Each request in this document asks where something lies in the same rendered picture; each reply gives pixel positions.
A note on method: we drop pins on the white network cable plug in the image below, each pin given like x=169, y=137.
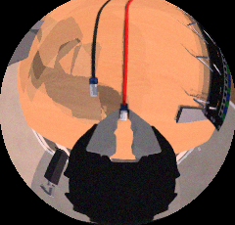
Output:
x=123, y=111

